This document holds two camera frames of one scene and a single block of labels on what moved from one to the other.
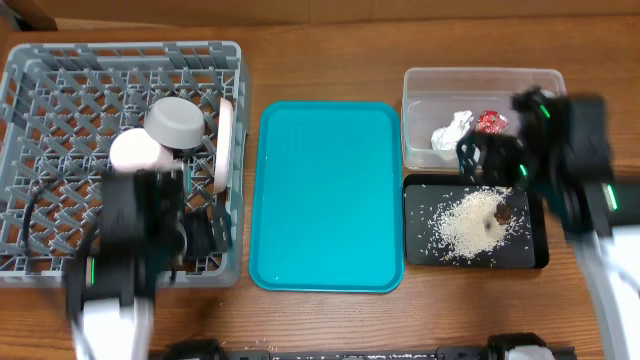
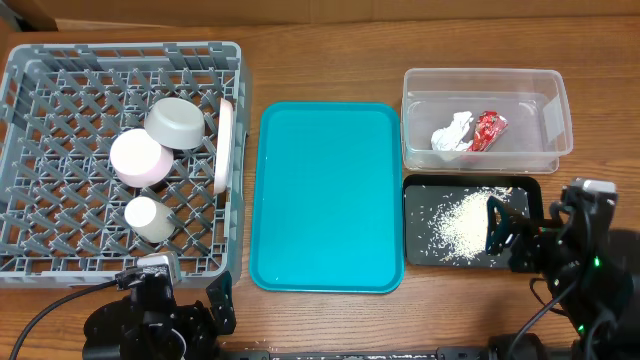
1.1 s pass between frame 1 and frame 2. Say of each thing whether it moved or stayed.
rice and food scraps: stayed
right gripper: moved
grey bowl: stayed
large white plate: stayed
